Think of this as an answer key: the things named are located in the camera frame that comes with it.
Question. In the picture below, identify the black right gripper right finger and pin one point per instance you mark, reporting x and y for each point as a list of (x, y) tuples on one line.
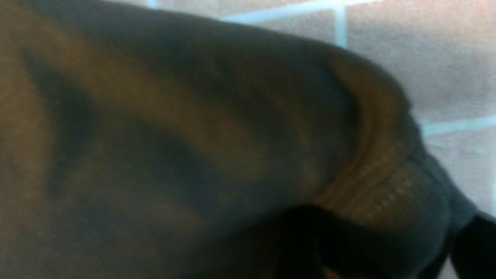
[(474, 252)]

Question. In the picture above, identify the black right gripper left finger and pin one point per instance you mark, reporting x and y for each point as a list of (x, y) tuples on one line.
[(314, 241)]

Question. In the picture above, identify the dark gray long-sleeve shirt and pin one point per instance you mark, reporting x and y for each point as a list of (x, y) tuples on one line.
[(149, 144)]

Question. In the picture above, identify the pink checkered table mat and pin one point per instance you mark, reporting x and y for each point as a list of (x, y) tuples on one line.
[(442, 51)]

